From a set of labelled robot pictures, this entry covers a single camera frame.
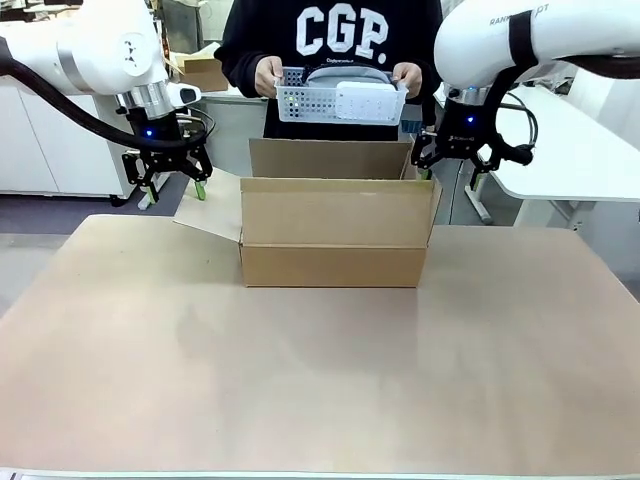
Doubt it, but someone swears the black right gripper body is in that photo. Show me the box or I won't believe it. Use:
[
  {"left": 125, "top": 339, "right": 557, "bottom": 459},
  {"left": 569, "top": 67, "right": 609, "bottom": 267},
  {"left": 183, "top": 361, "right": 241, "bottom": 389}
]
[{"left": 433, "top": 97, "right": 502, "bottom": 162}]

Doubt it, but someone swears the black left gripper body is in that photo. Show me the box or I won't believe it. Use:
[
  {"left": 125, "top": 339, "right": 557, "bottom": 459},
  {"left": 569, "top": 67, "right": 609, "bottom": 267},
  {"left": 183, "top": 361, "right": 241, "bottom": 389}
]
[{"left": 124, "top": 106, "right": 202, "bottom": 169}]

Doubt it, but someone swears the white rounded box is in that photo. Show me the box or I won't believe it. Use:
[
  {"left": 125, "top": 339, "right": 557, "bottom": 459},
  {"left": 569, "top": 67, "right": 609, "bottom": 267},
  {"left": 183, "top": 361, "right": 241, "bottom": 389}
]
[{"left": 334, "top": 79, "right": 400, "bottom": 123}]

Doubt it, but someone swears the grey zip pouch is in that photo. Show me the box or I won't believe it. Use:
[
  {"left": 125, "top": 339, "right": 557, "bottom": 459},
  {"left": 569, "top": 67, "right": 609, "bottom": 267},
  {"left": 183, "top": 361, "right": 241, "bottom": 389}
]
[{"left": 303, "top": 64, "right": 395, "bottom": 94}]

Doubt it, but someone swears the large brown cardboard box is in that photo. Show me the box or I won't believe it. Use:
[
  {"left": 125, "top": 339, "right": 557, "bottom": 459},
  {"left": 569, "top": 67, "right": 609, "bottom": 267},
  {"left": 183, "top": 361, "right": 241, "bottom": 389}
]
[{"left": 172, "top": 137, "right": 444, "bottom": 290}]

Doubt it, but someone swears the small white perforated basket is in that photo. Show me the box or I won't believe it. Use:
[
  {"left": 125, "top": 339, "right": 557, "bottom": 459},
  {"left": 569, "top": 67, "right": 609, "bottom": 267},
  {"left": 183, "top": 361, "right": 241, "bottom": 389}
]
[{"left": 273, "top": 66, "right": 410, "bottom": 126}]

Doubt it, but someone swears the person's right forearm black sleeve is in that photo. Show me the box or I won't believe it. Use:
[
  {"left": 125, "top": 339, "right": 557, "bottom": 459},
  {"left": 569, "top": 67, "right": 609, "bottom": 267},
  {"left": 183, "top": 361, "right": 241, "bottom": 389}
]
[{"left": 214, "top": 43, "right": 264, "bottom": 99}]

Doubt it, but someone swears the person's left forearm black sleeve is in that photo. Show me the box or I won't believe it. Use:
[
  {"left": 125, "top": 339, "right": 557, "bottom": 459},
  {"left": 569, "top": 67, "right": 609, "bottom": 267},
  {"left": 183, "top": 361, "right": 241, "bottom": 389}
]
[{"left": 417, "top": 47, "right": 446, "bottom": 99}]

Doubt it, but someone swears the small open cardboard box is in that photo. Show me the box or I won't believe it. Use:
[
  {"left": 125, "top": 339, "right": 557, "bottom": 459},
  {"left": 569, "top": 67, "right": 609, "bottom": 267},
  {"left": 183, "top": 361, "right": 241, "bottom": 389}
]
[{"left": 179, "top": 47, "right": 230, "bottom": 94}]

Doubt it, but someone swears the person's left hand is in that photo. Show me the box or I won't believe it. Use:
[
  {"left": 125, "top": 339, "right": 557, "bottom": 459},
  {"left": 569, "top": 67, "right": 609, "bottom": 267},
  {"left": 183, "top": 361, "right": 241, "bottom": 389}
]
[{"left": 391, "top": 62, "right": 426, "bottom": 98}]

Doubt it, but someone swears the person's right hand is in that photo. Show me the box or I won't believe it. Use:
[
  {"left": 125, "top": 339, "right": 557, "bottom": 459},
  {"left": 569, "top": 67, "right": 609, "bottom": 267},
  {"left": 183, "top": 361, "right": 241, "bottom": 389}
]
[{"left": 253, "top": 55, "right": 287, "bottom": 99}]

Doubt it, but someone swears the white table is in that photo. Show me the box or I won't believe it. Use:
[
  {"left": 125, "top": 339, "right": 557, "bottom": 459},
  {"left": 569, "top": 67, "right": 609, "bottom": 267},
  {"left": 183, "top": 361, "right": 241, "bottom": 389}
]
[{"left": 199, "top": 89, "right": 267, "bottom": 105}]

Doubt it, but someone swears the white desk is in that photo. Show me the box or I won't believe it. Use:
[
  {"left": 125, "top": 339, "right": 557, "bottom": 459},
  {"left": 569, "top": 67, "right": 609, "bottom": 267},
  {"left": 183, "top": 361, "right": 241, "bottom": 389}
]
[{"left": 432, "top": 82, "right": 640, "bottom": 229}]

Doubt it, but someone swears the white cabinet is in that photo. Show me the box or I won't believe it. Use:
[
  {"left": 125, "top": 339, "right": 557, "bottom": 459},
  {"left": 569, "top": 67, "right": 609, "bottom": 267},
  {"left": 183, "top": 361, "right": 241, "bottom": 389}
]
[{"left": 0, "top": 74, "right": 134, "bottom": 198}]

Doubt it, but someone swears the person in black hoodie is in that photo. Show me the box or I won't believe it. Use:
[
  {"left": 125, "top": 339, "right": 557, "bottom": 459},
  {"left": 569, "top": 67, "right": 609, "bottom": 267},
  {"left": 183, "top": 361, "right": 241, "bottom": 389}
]
[{"left": 213, "top": 0, "right": 446, "bottom": 143}]

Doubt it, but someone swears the thin black right gripper cable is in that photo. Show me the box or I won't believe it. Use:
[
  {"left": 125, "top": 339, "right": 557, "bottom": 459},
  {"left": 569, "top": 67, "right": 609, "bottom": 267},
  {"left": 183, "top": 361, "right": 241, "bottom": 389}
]
[{"left": 487, "top": 64, "right": 540, "bottom": 167}]

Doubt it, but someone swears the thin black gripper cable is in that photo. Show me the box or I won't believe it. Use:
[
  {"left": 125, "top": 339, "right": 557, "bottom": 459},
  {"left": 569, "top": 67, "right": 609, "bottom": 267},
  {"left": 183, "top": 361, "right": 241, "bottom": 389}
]
[
  {"left": 487, "top": 64, "right": 540, "bottom": 167},
  {"left": 177, "top": 110, "right": 217, "bottom": 149}
]

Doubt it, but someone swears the thin black left gripper cable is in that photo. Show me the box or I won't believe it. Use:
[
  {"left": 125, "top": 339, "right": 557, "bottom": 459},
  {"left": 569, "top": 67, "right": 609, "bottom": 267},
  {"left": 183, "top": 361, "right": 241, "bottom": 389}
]
[{"left": 177, "top": 110, "right": 217, "bottom": 149}]

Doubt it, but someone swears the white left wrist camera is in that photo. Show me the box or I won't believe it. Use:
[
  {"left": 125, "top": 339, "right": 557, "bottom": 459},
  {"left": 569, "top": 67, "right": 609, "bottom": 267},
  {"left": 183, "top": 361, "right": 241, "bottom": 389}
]
[{"left": 164, "top": 82, "right": 203, "bottom": 108}]

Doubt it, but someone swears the thick black left arm hose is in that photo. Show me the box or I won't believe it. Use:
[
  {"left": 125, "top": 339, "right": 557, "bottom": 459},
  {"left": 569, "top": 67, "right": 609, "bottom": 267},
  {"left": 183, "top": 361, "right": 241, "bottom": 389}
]
[{"left": 0, "top": 37, "right": 147, "bottom": 151}]

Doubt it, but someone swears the thick black arm hose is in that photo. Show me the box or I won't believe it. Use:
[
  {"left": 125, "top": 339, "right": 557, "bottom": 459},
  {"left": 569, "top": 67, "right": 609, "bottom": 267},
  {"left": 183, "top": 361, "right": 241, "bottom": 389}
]
[
  {"left": 562, "top": 52, "right": 640, "bottom": 82},
  {"left": 0, "top": 37, "right": 147, "bottom": 151}
]

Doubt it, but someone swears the thick black right arm hose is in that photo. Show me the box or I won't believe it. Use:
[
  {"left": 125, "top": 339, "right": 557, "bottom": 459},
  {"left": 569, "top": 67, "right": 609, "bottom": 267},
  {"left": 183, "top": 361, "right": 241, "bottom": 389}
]
[{"left": 562, "top": 52, "right": 640, "bottom": 82}]

